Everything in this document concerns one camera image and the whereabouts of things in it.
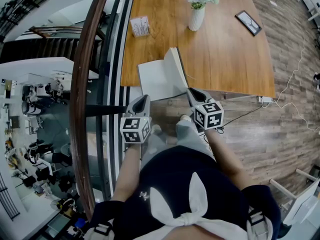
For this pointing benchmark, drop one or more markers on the brown wooden handrail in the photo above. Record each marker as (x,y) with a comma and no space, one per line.
(77,96)

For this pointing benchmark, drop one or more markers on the person's left shoe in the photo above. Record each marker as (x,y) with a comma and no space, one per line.
(155,129)

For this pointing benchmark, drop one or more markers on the person's dark navy shirt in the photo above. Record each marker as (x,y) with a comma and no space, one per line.
(175,174)

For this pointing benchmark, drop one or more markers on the dark wooden staircase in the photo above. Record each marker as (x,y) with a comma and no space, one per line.
(50,49)

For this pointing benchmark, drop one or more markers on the black metal railing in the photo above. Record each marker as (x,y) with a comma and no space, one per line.
(105,110)

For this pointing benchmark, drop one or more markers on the white box of bottles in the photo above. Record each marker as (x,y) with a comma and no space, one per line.
(140,26)

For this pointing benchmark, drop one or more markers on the white table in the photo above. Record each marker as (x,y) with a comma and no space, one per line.
(305,204)

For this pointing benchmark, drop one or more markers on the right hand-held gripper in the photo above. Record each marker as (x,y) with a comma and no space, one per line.
(208,115)

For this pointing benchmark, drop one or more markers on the white knotted cloth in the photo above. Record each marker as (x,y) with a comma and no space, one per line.
(197,199)

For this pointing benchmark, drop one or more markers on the person's shoe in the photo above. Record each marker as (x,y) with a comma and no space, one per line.
(155,129)
(185,118)

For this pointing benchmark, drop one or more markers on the white desk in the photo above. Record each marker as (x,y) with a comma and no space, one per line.
(311,6)

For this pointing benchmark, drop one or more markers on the person's left forearm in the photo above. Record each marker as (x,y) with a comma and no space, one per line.
(127,169)

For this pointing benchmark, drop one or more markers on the person's right forearm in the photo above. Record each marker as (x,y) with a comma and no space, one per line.
(222,156)

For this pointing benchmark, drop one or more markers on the white ribbed vase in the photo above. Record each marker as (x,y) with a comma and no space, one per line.
(196,19)

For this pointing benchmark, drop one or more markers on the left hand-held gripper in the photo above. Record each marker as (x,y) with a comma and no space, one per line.
(131,124)

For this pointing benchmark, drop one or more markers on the person's grey trousers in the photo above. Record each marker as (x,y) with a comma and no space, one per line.
(186,136)

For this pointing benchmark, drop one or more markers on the person's right shoe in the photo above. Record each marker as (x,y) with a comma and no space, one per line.
(185,118)

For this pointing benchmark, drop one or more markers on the white power strip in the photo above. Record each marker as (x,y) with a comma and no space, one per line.
(265,99)

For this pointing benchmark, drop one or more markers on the white book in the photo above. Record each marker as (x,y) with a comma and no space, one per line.
(155,79)

